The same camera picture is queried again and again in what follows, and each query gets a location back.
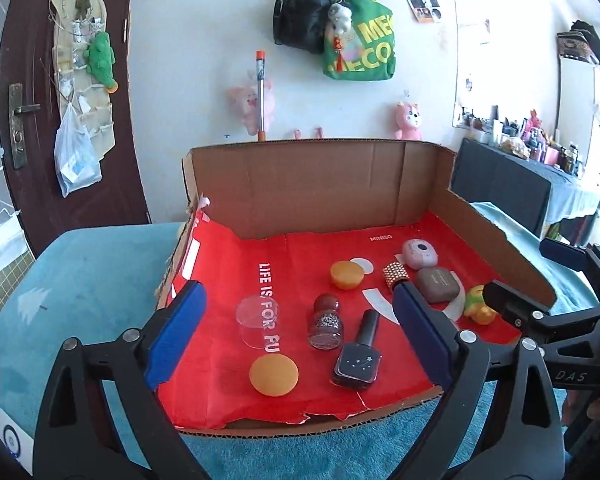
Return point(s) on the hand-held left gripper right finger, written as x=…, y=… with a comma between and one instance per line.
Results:
x=420, y=330

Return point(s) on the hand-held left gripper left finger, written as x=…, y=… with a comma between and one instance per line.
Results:
x=175, y=330

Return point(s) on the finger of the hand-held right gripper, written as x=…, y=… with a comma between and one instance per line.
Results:
x=562, y=251
x=510, y=300

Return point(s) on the yellow green turtle toy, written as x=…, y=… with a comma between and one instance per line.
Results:
x=477, y=307

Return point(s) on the brown earbud case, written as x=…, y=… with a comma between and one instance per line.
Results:
x=437, y=285

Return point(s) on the dark nail polish bottle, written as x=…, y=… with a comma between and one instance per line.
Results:
x=357, y=367

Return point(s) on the pink round device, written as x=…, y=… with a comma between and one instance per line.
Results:
x=420, y=255

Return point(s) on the clear plastic cup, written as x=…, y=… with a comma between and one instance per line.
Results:
x=255, y=310

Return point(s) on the orange round jar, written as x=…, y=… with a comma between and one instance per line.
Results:
x=346, y=275

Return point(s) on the glitter nail polish red cap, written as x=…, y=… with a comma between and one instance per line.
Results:
x=325, y=332

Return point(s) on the orange round sponge puff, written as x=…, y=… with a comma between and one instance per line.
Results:
x=274, y=375

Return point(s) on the cardboard box with red lining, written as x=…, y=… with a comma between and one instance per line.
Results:
x=320, y=185

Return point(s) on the table with blue cloth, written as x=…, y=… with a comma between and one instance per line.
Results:
x=570, y=195

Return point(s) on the teal blanket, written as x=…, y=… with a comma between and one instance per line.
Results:
x=80, y=270

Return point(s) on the white wardrobe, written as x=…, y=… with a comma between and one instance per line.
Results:
x=577, y=105

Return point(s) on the dark brown door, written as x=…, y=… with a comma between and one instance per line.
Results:
x=125, y=160

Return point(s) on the white device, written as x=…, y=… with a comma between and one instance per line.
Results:
x=12, y=435

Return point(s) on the clear plastic bag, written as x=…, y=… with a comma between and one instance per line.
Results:
x=75, y=160

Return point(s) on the dark bags on wardrobe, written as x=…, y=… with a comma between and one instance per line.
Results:
x=580, y=45

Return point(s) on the pink pig plush toy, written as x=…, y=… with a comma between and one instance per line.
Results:
x=242, y=102

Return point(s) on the orange capped pen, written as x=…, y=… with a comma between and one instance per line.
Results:
x=260, y=95

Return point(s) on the green tote bag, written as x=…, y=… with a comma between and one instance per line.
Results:
x=370, y=55

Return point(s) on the green plush toy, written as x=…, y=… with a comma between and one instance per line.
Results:
x=100, y=57

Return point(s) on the red tassel charm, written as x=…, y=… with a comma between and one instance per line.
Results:
x=339, y=52

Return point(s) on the beige hanging organizer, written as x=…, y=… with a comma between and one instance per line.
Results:
x=65, y=60

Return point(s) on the black backpack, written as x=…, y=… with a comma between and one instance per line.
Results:
x=300, y=10

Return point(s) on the wall mirror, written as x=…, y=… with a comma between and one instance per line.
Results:
x=472, y=60

